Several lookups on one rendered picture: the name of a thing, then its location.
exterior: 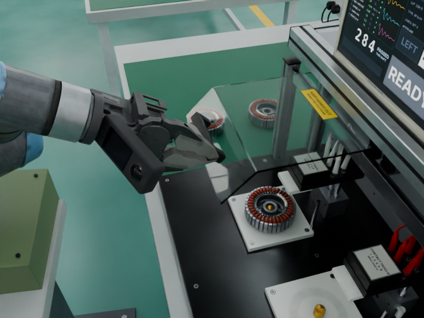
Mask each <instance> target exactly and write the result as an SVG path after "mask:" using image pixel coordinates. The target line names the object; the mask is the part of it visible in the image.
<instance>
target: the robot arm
mask: <svg viewBox="0 0 424 318"><path fill-rule="evenodd" d="M143 97H145V98H149V99H151V100H154V101H157V102H158V104H159V105H156V104H153V103H149V102H146V101H144V98H143ZM133 100H134V101H133ZM164 110H167V106H166V104H165V101H163V100H160V99H157V98H154V97H151V96H148V95H144V94H142V93H138V92H136V91H133V93H132V95H131V97H130V99H129V100H128V99H125V98H121V97H117V96H115V95H111V94H108V93H105V92H102V91H98V90H95V89H93V88H91V89H90V90H89V89H86V88H82V87H80V86H76V85H72V84H70V83H66V82H63V81H58V80H56V79H52V78H49V77H46V76H42V75H40V74H36V73H33V72H30V71H26V70H24V69H20V68H16V67H14V66H10V65H8V64H4V63H3V62H1V61H0V177H2V176H3V175H6V174H8V173H10V172H12V171H14V170H16V169H17V168H22V167H24V166H25V165H26V164H27V163H29V162H31V161H33V160H35V159H36V158H38V157H39V156H40V155H41V154H42V152H43V148H44V141H43V137H42V136H48V137H52V138H57V139H61V140H65V141H70V142H74V143H76V142H77V141H79V143H83V144H88V145H90V144H92V142H93V141H94V140H95V141H96V142H97V144H98V145H99V146H100V147H101V149H103V151H104V152H105V153H106V155H107V156H108V157H109V158H110V159H111V160H112V162H113V163H114V164H115V166H116V167H117V168H118V169H119V170H120V171H121V173H122V174H123V175H124V176H125V178H126V179H127V180H128V181H129V182H130V183H131V185H132V186H133V187H134V188H135V189H136V190H137V192H138V193H139V194H146V193H149V192H152V191H153V190H154V188H155V186H156V185H157V183H158V181H159V180H160V177H161V176H162V174H163V173H164V172H176V171H183V170H184V169H190V168H196V167H200V166H202V165H206V164H209V163H213V162H215V161H217V159H218V158H219V155H218V153H217V151H216V150H215V148H214V146H213V145H212V144H211V143H210V142H209V141H207V140H206V139H205V138H203V136H202V134H201V133H200V132H199V130H198V129H197V127H196V126H194V125H192V124H190V123H187V124H186V123H185V122H182V121H180V120H178V119H170V120H168V119H167V115H166V114H165V113H164ZM173 139H174V145H173V146H169V145H168V144H170V143H172V142H173Z"/></svg>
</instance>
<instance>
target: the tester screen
mask: <svg viewBox="0 0 424 318"><path fill-rule="evenodd" d="M357 26H358V27H359V28H361V29H362V30H363V31H364V32H365V33H367V34H368V35H370V36H371V37H372V38H373V39H374V40H376V41H377V45H376V48H375V51H374V55H372V54H371V53H370V52H368V51H367V50H366V49H364V48H363V47H362V46H361V45H360V44H359V43H358V42H356V41H355V40H354V37H355V32H356V28H357ZM402 28H403V29H404V30H406V31H407V32H408V33H410V34H412V35H413V36H414V37H416V38H417V39H418V40H420V41H422V42H423V43H424V0H351V1H350V5H349V9H348V14H347V17H346V22H345V25H344V30H343V35H342V38H341V43H340V46H339V47H340V48H341V49H342V50H343V51H344V52H345V53H346V54H348V55H349V56H350V57H351V58H352V59H353V60H354V61H355V62H356V63H357V64H358V65H359V66H360V67H361V68H362V69H364V70H365V71H366V72H367V73H368V74H369V75H370V76H371V77H373V79H374V80H376V82H378V83H379V84H380V85H381V86H382V87H383V88H384V89H385V90H387V91H388V92H389V93H390V94H391V95H392V96H393V97H394V98H395V99H396V100H397V101H398V102H399V103H400V104H402V105H403V106H404V107H405V108H406V109H407V110H408V111H410V112H411V113H412V114H413V115H414V116H415V117H416V118H417V119H418V120H419V121H420V122H421V123H422V124H423V125H424V120H423V119H422V118H421V117H419V116H418V115H417V114H416V113H415V112H414V111H413V110H411V109H410V108H409V107H408V106H407V105H406V104H405V103H404V102H403V101H402V100H401V99H400V98H398V97H397V96H396V95H395V94H394V93H393V92H392V91H390V89H388V87H386V86H385V85H384V84H383V81H384V78H385V75H386V72H387V68H388V66H389V63H390V60H391V57H392V55H394V56H395V57H396V58H398V59H399V60H400V61H401V62H403V63H404V64H405V65H407V67H409V68H410V69H411V70H413V71H414V72H415V73H416V74H417V75H419V76H420V77H422V78H423V79H424V69H423V68H422V67H420V66H419V65H417V63H415V62H414V61H412V60H411V59H410V58H409V57H407V56H406V55H404V54H403V53H402V52H401V51H400V50H398V49H397V48H396V44H397V41H398V38H399V34H400V32H401V29H402ZM344 36H345V37H346V38H347V39H348V40H350V41H351V42H352V43H353V44H355V45H356V46H357V47H358V48H359V49H360V50H361V51H362V52H364V53H365V54H366V55H367V56H369V58H371V59H372V60H373V61H374V62H375V63H376V64H378V65H379V66H380V67H381V68H382V72H381V74H380V77H378V76H377V75H376V74H375V73H374V72H373V71H372V70H371V69H369V68H368V67H367V66H366V65H365V64H364V63H363V62H362V61H361V60H359V58H357V57H356V56H355V55H354V54H353V53H352V52H350V51H349V50H348V49H347V48H346V47H345V46H344V45H343V44H342V43H343V37H344Z"/></svg>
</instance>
